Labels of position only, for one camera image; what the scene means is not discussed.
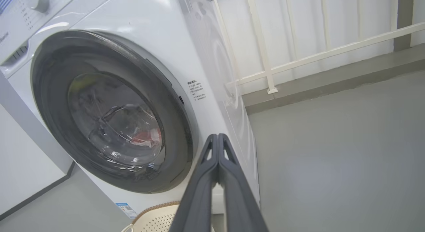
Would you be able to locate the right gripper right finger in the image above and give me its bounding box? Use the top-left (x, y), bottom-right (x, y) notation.
top-left (217, 133), bottom-right (269, 232)

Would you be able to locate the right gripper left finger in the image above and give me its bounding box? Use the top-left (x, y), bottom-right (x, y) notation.
top-left (169, 134), bottom-right (219, 232)

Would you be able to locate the red garment with white stripes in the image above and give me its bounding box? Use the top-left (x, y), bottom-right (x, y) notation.
top-left (131, 130), bottom-right (162, 148)

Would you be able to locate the dark round washer door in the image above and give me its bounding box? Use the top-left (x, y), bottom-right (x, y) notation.
top-left (31, 30), bottom-right (199, 194)

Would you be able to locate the cream perforated laundry basket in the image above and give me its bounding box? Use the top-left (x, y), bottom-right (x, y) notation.
top-left (121, 201), bottom-right (215, 232)

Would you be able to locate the white front-load washing machine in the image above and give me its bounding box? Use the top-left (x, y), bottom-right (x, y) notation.
top-left (0, 0), bottom-right (260, 219)

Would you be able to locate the blue energy label sticker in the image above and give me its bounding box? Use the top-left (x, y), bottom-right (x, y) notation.
top-left (115, 202), bottom-right (138, 219)

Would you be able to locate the black text warning sticker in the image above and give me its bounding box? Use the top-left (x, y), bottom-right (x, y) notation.
top-left (187, 80), bottom-right (207, 101)

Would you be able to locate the white metal railing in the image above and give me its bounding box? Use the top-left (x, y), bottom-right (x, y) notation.
top-left (211, 0), bottom-right (425, 94)

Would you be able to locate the white washer control knob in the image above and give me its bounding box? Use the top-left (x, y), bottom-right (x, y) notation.
top-left (27, 0), bottom-right (50, 13)

